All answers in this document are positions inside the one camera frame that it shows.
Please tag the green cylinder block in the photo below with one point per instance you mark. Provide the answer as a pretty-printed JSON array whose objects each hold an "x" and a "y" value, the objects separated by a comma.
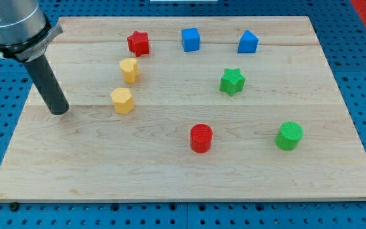
[{"x": 289, "y": 135}]

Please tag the light wooden board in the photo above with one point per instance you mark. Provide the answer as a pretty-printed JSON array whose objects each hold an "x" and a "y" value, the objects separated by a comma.
[{"x": 93, "y": 154}]

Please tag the red cylinder block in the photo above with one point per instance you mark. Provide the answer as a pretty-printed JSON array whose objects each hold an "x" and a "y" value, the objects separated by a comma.
[{"x": 201, "y": 136}]

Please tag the yellow heart block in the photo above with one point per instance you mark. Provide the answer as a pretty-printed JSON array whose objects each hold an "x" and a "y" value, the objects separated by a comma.
[{"x": 129, "y": 69}]

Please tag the yellow hexagon block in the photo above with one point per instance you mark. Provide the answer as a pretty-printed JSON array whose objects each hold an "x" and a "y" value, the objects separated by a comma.
[{"x": 122, "y": 100}]

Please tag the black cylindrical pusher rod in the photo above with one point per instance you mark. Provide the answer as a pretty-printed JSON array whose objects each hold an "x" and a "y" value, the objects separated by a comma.
[{"x": 47, "y": 85}]

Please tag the blue cube block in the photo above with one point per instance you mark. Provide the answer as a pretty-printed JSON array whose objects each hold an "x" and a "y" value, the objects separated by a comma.
[{"x": 190, "y": 39}]

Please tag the red star block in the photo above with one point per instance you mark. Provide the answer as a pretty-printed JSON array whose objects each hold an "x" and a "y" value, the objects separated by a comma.
[{"x": 138, "y": 43}]

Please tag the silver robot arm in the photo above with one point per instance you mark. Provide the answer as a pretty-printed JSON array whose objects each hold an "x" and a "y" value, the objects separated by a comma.
[{"x": 25, "y": 31}]

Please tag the green star block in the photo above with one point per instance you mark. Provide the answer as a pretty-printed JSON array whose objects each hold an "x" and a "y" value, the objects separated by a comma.
[{"x": 232, "y": 81}]

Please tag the blue triangular prism block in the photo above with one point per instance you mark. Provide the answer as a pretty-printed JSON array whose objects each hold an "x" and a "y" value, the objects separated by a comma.
[{"x": 248, "y": 43}]

